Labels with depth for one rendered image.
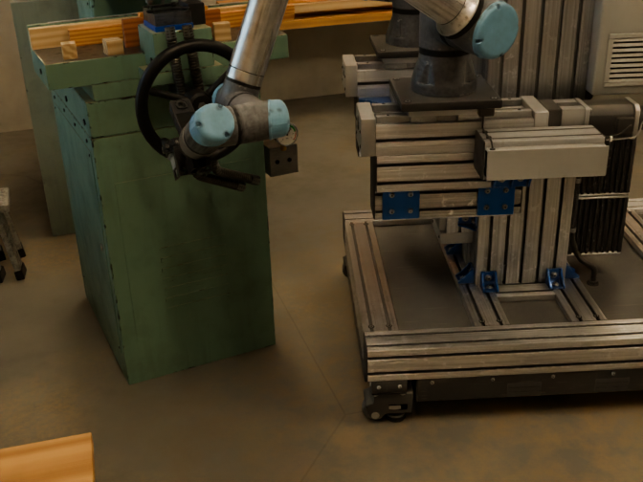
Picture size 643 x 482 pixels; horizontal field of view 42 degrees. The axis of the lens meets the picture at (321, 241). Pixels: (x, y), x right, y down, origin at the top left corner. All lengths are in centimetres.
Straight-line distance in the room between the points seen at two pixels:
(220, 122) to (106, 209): 67
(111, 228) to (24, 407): 56
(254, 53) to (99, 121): 53
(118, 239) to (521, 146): 102
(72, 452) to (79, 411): 101
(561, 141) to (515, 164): 12
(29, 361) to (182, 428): 59
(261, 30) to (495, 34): 47
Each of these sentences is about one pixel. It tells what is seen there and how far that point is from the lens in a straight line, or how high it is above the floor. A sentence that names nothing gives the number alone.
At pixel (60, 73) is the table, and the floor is 88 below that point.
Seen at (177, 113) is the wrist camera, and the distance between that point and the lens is 178.
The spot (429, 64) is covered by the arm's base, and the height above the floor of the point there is 88.
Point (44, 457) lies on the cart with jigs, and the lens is 135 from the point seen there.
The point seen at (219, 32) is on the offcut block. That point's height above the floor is 92.
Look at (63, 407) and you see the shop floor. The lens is 238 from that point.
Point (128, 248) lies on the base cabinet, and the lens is 222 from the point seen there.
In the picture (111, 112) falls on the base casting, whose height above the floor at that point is 77.
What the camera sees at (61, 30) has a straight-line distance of 221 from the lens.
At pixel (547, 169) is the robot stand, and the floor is 68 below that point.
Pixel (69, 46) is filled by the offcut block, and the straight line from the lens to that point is 207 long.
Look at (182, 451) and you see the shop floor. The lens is 215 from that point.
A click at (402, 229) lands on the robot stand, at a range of 271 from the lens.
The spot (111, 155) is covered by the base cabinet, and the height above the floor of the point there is 66.
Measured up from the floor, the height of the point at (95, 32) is 93.
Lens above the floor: 135
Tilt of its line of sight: 26 degrees down
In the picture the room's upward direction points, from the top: 2 degrees counter-clockwise
